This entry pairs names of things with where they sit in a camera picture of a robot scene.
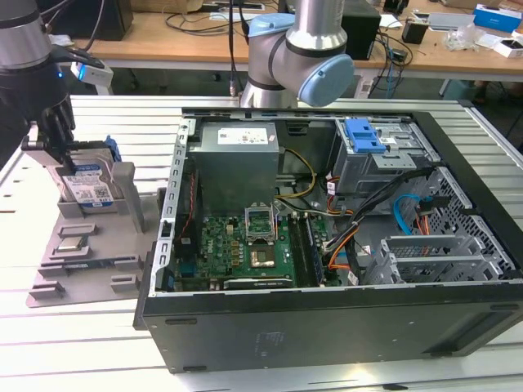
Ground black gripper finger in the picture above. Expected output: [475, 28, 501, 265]
[40, 100, 78, 169]
[20, 122, 54, 164]

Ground hard disk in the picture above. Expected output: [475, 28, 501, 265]
[52, 136, 123, 212]

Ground metal disk bay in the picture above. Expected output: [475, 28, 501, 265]
[365, 234, 516, 287]

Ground crumpled white paper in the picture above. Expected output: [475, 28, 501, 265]
[48, 34, 75, 51]

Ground silver CPU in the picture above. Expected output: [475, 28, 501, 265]
[56, 235, 89, 252]

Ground large black box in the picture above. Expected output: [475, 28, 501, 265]
[44, 0, 134, 42]

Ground long wooden desk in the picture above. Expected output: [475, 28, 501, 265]
[40, 7, 523, 97]

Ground grey parts rack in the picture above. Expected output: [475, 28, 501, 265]
[25, 161, 168, 307]

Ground loose RAM stick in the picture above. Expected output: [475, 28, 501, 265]
[40, 259, 138, 270]

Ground grey power supply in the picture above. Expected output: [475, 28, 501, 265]
[188, 122, 283, 205]

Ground green motherboard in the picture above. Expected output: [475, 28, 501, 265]
[175, 203, 340, 292]

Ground metal socket cover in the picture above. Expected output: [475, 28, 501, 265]
[244, 203, 279, 245]

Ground CPU socket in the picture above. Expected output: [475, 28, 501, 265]
[248, 243, 283, 270]

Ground black graphics card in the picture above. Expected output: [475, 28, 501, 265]
[210, 277, 295, 292]

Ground black RAM slot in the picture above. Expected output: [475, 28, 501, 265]
[297, 215, 318, 287]
[288, 215, 307, 287]

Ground black PC case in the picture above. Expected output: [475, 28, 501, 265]
[132, 106, 523, 375]

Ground blue plastic latch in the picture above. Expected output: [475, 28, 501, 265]
[344, 117, 387, 154]

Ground metal drive cage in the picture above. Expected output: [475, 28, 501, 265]
[329, 118, 442, 205]

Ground black upright box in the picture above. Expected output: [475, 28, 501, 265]
[341, 7, 383, 61]

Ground flat grey box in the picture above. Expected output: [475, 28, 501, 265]
[427, 11, 477, 32]

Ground clear plastic bag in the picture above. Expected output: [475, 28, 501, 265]
[445, 24, 481, 52]

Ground blue cardboard box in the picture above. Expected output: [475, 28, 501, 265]
[472, 3, 523, 34]

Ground white open box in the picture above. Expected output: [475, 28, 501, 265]
[492, 34, 523, 60]

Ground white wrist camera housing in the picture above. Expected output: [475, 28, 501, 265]
[69, 60, 114, 87]

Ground red black twisted wire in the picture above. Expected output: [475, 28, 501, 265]
[179, 169, 201, 243]

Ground black hanging cable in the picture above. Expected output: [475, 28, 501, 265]
[226, 0, 248, 98]

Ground locking lever wire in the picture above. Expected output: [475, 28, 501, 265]
[272, 200, 285, 242]

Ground yellow wires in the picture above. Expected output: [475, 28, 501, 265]
[275, 147, 318, 201]

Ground grey wire bundle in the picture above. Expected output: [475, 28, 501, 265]
[321, 222, 360, 251]

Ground thick black cable bundle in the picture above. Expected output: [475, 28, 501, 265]
[345, 165, 446, 287]

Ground blue wire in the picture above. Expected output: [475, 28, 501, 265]
[392, 194, 424, 236]

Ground orange wire with black plug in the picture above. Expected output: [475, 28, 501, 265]
[414, 196, 449, 237]

